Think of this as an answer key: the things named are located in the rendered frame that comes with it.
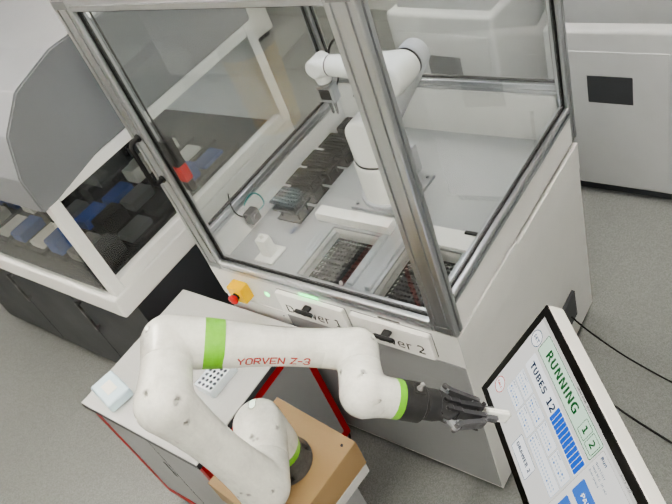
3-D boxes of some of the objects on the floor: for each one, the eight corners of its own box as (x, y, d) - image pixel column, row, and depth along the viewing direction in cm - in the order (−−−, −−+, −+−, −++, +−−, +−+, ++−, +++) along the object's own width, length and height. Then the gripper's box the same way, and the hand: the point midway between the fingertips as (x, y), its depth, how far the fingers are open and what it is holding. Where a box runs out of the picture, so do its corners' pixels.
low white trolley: (282, 566, 263) (196, 465, 214) (175, 501, 299) (80, 402, 250) (360, 441, 292) (300, 327, 243) (254, 395, 328) (183, 288, 279)
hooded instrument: (212, 430, 321) (-36, 110, 207) (6, 329, 429) (-232, 82, 314) (347, 252, 381) (213, -72, 267) (137, 203, 489) (-23, -43, 375)
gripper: (434, 416, 151) (525, 430, 158) (421, 370, 160) (507, 385, 168) (419, 436, 155) (508, 449, 163) (407, 390, 165) (492, 404, 173)
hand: (495, 415), depth 164 cm, fingers closed
